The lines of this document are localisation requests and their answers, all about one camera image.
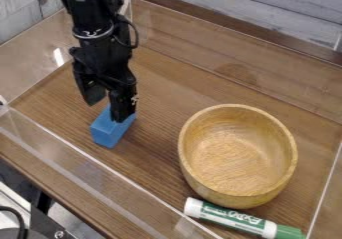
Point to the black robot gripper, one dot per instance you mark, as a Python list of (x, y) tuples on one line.
[(101, 70)]

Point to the blue foam block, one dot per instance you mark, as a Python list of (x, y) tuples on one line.
[(107, 131)]

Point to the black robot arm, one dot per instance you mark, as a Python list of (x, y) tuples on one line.
[(99, 15)]

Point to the brown wooden bowl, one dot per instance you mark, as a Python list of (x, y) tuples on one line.
[(238, 155)]

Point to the clear acrylic tray walls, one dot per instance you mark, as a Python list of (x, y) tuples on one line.
[(199, 59)]

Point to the green white dry-erase marker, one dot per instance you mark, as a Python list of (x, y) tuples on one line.
[(232, 219)]

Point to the black metal bracket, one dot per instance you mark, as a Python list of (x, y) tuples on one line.
[(44, 227)]

